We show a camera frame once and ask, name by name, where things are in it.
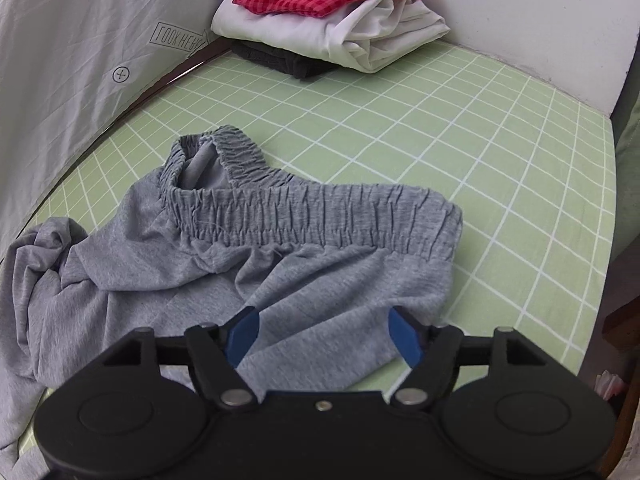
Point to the grey carrot print sheet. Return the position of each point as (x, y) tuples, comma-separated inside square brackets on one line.
[(75, 35)]

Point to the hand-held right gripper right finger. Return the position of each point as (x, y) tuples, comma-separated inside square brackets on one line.
[(405, 338)]

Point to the brown wooden furniture piece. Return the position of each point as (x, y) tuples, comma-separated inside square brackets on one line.
[(622, 325)]

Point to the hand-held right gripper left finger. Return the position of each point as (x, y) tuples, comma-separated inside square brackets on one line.
[(242, 336)]

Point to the grey elastic waist pants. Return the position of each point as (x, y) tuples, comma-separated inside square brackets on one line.
[(300, 280)]

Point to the white folded cloth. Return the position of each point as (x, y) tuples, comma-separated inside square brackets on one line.
[(300, 30)]

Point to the dark grey folded garment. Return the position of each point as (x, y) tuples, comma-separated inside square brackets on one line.
[(285, 60)]

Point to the pink white crumpled object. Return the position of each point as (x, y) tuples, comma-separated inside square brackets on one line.
[(609, 385)]

